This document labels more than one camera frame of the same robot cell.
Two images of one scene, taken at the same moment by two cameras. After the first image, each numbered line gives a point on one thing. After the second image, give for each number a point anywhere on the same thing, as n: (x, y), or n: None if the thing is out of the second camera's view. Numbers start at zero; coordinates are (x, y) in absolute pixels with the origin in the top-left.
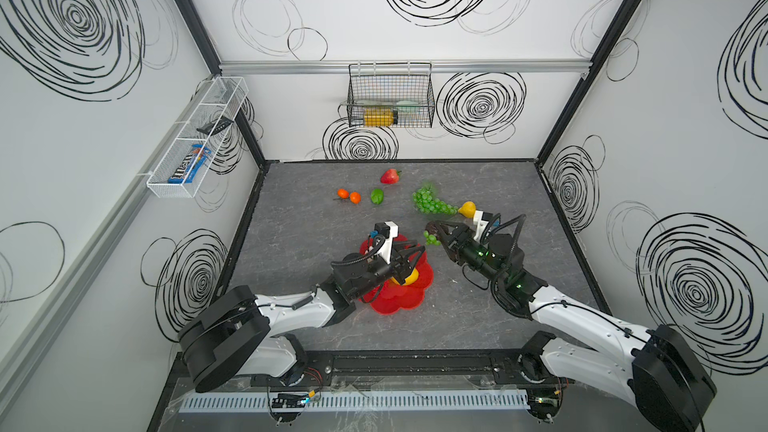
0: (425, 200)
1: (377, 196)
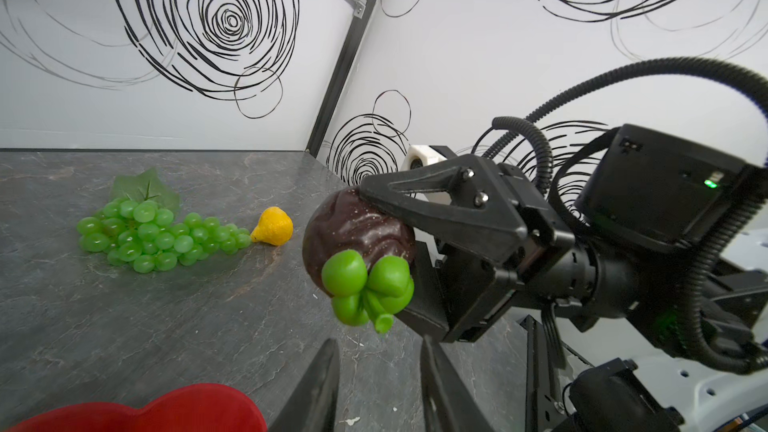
0: (139, 229)
1: None
